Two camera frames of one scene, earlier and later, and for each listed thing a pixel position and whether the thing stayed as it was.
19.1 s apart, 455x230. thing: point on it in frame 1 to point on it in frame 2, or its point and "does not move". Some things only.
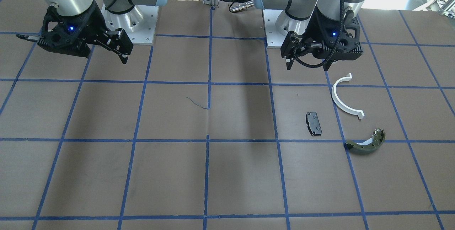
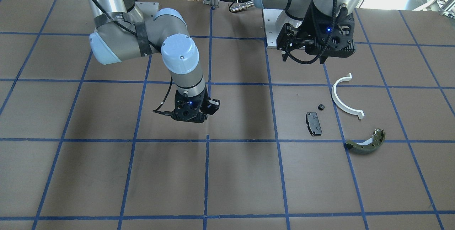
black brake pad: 314,124 does not move
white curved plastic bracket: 347,78 does not move
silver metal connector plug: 235,8 does not move
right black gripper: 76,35 to 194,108
